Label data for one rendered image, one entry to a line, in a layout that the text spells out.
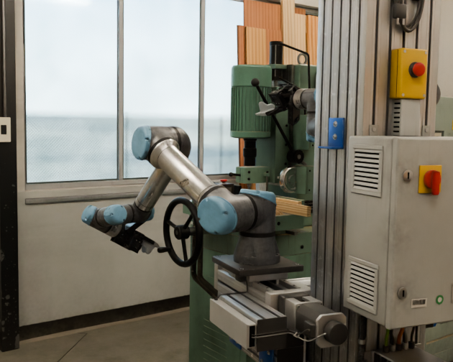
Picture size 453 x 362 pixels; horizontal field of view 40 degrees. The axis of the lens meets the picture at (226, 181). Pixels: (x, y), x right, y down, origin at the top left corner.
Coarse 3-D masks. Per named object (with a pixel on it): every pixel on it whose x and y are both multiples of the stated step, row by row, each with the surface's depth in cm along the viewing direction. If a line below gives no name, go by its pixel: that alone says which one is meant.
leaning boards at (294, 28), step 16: (288, 0) 447; (256, 16) 434; (272, 16) 442; (288, 16) 447; (304, 16) 460; (240, 32) 422; (256, 32) 427; (272, 32) 440; (288, 32) 447; (304, 32) 460; (240, 48) 422; (256, 48) 427; (288, 48) 448; (304, 48) 461; (240, 64) 423; (256, 64) 427; (288, 64) 448; (240, 144) 425; (240, 160) 425
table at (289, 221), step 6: (186, 210) 288; (276, 216) 245; (282, 216) 247; (288, 216) 248; (294, 216) 250; (300, 216) 252; (276, 222) 245; (282, 222) 247; (288, 222) 249; (294, 222) 250; (300, 222) 252; (276, 228) 245; (282, 228) 247; (288, 228) 249; (294, 228) 251
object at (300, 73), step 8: (296, 72) 274; (304, 72) 274; (312, 72) 276; (296, 80) 274; (304, 80) 274; (312, 80) 277; (304, 88) 274; (296, 128) 275; (296, 136) 275; (304, 152) 278; (312, 152) 280; (304, 160) 278; (312, 160) 281; (280, 192) 286; (304, 216) 281; (312, 216) 284; (304, 224) 281
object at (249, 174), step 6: (240, 168) 272; (246, 168) 269; (252, 168) 271; (258, 168) 273; (264, 168) 275; (240, 174) 272; (246, 174) 269; (252, 174) 271; (258, 174) 273; (240, 180) 272; (246, 180) 270; (252, 180) 272; (258, 180) 274; (264, 180) 275
